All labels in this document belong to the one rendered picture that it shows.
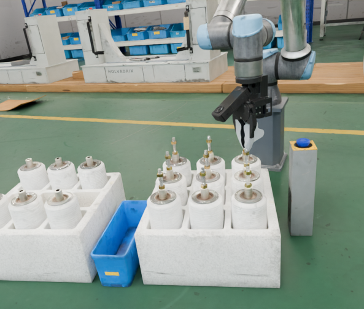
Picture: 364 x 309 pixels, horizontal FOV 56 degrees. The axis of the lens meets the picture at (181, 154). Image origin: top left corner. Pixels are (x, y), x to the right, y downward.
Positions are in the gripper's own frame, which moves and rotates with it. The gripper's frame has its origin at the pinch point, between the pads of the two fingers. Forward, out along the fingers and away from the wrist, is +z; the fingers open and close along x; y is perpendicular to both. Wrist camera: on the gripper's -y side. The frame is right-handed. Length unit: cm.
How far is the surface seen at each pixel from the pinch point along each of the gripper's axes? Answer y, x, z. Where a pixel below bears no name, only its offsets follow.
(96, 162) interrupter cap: -35, 42, 10
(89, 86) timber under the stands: 19, 293, 29
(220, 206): -13.8, -7.0, 11.3
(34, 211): -59, 25, 12
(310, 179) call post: 18.7, -8.0, 13.7
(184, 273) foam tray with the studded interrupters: -25.7, -5.0, 30.0
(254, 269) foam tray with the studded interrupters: -10.0, -16.3, 28.1
